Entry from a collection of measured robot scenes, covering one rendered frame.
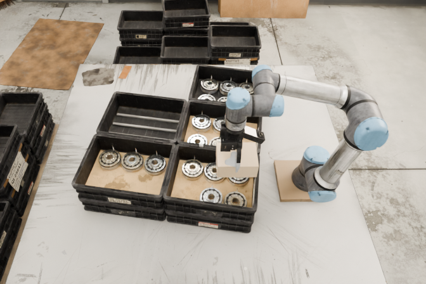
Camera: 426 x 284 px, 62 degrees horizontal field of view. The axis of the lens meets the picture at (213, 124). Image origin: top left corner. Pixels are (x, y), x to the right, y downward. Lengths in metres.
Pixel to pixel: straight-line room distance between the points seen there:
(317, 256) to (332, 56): 2.61
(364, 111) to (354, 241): 0.70
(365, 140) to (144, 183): 0.97
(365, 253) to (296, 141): 0.67
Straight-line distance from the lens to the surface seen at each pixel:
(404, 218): 2.91
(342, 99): 1.41
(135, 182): 1.71
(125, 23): 3.53
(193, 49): 3.15
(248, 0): 4.29
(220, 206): 1.51
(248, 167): 1.40
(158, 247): 1.69
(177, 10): 3.44
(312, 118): 2.22
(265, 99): 1.20
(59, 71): 3.73
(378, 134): 1.36
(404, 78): 4.00
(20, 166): 2.52
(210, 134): 1.86
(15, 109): 2.91
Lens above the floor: 2.26
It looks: 48 degrees down
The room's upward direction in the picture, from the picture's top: 3 degrees clockwise
